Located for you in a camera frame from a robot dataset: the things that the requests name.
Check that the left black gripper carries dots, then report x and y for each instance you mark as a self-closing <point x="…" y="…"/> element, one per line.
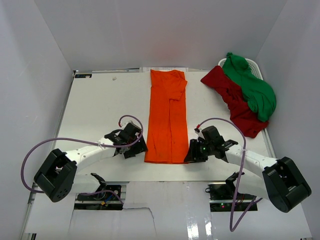
<point x="140" y="147"/>

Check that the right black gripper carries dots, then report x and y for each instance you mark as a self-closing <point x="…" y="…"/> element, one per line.
<point x="193" y="155"/>

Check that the orange t shirt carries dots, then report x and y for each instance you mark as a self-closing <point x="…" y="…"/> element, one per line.
<point x="167" y="136"/>

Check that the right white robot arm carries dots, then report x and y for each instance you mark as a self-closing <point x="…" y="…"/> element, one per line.
<point x="277" y="180"/>

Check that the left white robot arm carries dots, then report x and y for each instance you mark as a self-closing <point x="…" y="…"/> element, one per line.
<point x="60" y="174"/>

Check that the red t shirt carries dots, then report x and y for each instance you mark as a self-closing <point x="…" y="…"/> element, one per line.
<point x="240" y="113"/>

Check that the white paper sheet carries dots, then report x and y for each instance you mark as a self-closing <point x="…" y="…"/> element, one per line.
<point x="148" y="69"/>

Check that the black label sticker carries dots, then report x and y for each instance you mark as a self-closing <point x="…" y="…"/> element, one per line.
<point x="83" y="76"/>

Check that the green t shirt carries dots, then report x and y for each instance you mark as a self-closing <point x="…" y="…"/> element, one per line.
<point x="257" y="93"/>

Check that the white perforated laundry basket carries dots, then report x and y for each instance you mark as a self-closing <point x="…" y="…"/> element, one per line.
<point x="255" y="70"/>

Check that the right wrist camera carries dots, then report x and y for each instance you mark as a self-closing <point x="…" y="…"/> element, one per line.
<point x="200" y="136"/>

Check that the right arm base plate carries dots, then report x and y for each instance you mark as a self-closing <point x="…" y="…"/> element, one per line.
<point x="221" y="198"/>

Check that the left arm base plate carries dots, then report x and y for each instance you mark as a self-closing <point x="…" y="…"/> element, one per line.
<point x="105" y="201"/>

